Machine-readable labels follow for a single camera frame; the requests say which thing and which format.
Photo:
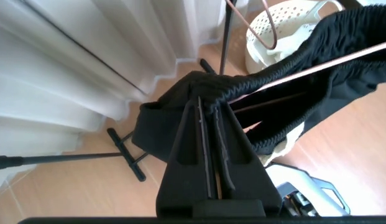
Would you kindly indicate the beige curtain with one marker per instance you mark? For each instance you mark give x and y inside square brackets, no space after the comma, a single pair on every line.
[71,77]

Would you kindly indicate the black clothes rack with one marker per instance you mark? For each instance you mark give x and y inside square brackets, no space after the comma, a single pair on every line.
[127,155]

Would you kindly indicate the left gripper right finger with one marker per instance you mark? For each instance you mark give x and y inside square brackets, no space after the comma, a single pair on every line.
[245,177]

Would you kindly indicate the pink clothes hanger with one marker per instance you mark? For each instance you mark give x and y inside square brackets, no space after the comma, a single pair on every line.
[273,34]
[335,62]

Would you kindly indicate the black shorts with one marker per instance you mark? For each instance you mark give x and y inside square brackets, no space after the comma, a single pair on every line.
[335,31]

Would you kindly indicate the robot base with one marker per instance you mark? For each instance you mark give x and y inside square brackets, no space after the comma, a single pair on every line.
[304,183]

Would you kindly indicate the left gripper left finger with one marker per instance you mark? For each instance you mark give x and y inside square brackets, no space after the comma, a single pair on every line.
[186,180]

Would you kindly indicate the white laundry basket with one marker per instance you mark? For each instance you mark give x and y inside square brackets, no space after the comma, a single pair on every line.
[273,15]

